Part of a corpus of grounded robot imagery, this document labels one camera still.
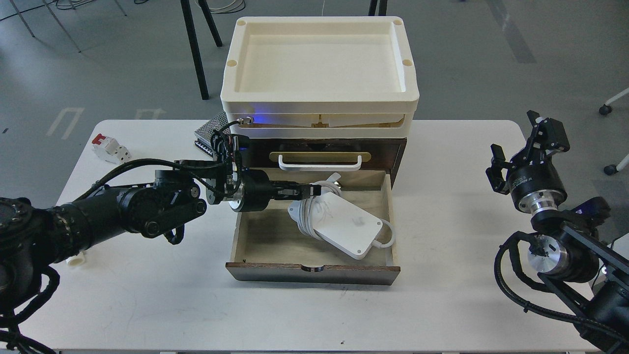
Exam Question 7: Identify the black table leg right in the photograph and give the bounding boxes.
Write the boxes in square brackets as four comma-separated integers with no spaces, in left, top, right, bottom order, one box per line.
[368,0,388,16]

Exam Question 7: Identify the white red circuit breaker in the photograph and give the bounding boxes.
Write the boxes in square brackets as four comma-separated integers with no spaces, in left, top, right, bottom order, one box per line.
[91,134,132,164]

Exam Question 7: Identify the metal mesh power supply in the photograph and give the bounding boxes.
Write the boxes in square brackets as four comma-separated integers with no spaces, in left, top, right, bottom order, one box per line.
[195,111,229,160]

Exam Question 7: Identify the open wooden drawer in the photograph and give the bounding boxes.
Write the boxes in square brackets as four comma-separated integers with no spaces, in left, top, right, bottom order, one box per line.
[226,168,400,286]

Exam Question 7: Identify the grey chair legs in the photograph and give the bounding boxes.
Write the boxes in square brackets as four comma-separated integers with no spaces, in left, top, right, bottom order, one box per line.
[1,0,129,54]

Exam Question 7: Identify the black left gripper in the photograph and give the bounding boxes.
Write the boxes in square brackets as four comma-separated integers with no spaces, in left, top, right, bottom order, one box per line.
[206,137,322,212]

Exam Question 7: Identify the cream plastic tray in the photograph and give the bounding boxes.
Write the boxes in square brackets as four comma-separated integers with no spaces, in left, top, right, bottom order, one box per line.
[221,16,420,139]

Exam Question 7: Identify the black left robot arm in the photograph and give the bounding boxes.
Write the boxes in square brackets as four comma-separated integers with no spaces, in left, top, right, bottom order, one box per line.
[0,123,322,354]

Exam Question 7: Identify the white charger with cable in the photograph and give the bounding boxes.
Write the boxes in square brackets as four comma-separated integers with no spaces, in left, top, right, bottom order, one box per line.
[287,173,396,260]

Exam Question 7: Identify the white chair base with casters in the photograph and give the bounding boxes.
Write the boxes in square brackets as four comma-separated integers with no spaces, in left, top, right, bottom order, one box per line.
[598,88,629,176]

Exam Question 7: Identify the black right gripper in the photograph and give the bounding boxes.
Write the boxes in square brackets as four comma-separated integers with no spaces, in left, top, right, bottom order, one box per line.
[486,110,570,214]

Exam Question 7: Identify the metal valve white fitting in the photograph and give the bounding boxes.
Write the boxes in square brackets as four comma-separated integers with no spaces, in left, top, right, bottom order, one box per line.
[65,251,87,267]

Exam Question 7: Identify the black table leg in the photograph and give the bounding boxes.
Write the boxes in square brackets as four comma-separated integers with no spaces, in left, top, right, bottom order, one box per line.
[180,0,223,100]
[368,0,388,16]

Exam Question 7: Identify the white drawer handle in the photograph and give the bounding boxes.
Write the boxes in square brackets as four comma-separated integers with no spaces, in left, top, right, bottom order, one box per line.
[278,154,363,172]

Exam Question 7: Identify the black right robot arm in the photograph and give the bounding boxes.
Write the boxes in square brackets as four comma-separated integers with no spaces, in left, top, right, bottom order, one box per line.
[486,110,629,354]

